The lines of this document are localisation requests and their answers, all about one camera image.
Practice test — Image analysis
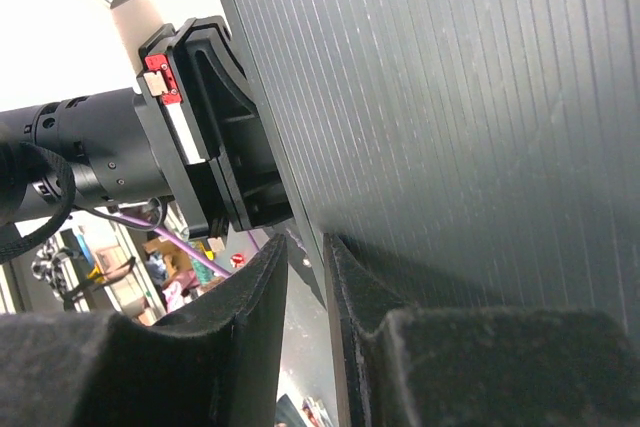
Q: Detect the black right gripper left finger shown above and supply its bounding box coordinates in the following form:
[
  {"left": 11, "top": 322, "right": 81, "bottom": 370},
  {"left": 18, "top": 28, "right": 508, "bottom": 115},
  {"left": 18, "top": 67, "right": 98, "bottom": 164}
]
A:
[{"left": 1, "top": 235, "right": 288, "bottom": 426}]

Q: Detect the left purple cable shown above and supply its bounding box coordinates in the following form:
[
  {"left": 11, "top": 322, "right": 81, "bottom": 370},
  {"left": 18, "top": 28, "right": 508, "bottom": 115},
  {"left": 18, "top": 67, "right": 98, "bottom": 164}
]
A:
[{"left": 119, "top": 211, "right": 261, "bottom": 279}]

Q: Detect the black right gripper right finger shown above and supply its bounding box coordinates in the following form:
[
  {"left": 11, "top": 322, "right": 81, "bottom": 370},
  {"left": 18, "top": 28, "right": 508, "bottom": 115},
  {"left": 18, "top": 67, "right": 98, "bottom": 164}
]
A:
[{"left": 324, "top": 234, "right": 639, "bottom": 426}]

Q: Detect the black poker set case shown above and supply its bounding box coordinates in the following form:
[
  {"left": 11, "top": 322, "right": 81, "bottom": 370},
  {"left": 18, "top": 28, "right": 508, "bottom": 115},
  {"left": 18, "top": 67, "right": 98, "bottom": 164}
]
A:
[{"left": 221, "top": 0, "right": 639, "bottom": 338}]

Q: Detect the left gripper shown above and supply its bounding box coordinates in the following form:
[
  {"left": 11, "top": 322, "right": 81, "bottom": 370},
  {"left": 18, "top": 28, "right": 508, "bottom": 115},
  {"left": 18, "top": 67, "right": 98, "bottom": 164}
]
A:
[{"left": 135, "top": 16, "right": 292, "bottom": 240}]

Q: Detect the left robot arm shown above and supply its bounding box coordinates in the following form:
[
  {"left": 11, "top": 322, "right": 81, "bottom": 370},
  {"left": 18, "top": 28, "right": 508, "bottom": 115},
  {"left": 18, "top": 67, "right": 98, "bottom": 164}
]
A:
[{"left": 1, "top": 16, "right": 292, "bottom": 261}]

